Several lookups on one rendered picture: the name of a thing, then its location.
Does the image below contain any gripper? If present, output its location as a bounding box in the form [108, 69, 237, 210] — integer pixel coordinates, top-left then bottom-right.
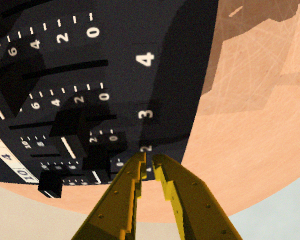
[71, 152, 243, 240]

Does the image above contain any black lighting desk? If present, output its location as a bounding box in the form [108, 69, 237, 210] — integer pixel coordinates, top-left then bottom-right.
[0, 0, 219, 198]

